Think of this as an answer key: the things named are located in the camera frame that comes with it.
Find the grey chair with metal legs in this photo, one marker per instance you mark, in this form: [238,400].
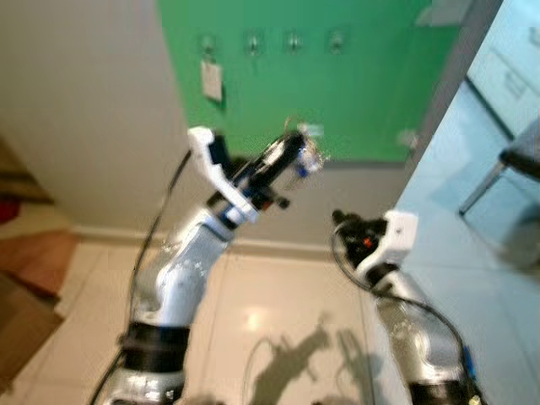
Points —
[519,156]

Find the brown wooden furniture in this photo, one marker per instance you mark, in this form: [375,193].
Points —
[34,257]

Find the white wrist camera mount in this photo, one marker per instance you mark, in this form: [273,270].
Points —
[209,164]
[396,236]

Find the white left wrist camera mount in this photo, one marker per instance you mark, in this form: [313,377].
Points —
[209,164]

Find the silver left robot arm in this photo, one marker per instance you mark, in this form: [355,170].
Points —
[181,274]

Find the clear wall hook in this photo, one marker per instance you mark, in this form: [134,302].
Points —
[207,44]
[336,40]
[251,42]
[293,40]

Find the red object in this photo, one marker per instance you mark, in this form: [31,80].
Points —
[6,213]

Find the white hanging tag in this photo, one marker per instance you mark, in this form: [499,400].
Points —
[212,81]

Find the white drawer cabinet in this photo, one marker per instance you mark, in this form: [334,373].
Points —
[510,59]

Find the green wall board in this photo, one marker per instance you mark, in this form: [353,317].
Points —
[337,93]

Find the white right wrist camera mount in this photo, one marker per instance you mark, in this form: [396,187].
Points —
[396,236]

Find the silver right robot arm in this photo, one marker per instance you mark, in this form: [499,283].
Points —
[413,333]

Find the small white round knob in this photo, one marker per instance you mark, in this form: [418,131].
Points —
[407,139]

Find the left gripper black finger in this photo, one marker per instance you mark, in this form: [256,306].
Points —
[287,169]
[278,150]

